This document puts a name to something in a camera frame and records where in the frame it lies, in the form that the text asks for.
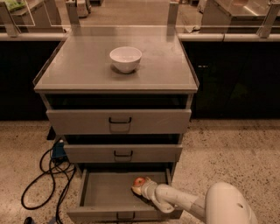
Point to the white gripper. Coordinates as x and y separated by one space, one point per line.
147 188

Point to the red apple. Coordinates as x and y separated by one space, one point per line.
139 181

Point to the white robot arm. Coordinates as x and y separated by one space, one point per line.
223 204

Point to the grey middle drawer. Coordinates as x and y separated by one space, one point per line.
123 153

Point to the grey open bottom drawer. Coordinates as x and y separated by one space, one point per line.
107 197

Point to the grey top drawer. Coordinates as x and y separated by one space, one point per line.
119 121

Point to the grey metal drawer cabinet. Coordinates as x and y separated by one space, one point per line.
82 76

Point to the blue power box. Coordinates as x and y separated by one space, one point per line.
58 153

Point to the white ceramic bowl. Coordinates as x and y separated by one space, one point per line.
125 58

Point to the background grey table left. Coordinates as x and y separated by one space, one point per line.
39 16

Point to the background grey table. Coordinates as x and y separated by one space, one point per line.
233 16
39 16

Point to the background grey table right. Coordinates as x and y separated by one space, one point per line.
233 16

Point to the green item on table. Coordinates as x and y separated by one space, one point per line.
14 5

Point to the white horizontal rail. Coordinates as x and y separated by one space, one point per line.
185 37

